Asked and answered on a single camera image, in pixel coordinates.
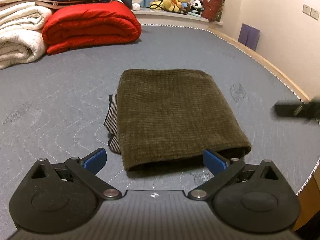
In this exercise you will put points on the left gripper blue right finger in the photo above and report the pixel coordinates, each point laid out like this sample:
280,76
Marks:
225,172

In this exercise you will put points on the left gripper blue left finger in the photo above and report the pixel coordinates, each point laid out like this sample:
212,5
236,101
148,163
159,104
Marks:
86,168

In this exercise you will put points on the olive corduroy pants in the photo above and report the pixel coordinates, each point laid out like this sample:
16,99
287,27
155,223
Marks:
160,116

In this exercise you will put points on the white folded blanket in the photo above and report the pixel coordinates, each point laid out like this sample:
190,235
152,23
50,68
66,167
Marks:
21,33

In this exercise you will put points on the red folded quilt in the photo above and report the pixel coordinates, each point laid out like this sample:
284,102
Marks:
92,24

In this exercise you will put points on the dark red cushion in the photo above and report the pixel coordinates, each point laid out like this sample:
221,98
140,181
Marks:
213,10

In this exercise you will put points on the panda plush toy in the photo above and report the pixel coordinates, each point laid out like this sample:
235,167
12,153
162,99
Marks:
197,7

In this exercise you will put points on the yellow plush toy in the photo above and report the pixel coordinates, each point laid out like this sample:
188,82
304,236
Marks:
176,6

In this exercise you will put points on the wooden bed frame edge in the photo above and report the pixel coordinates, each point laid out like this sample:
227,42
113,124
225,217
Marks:
281,76

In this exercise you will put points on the purple folder against wall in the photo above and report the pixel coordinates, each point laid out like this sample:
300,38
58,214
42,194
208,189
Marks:
249,36

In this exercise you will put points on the white wall switch plate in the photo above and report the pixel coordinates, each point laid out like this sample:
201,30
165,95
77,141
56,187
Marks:
306,9

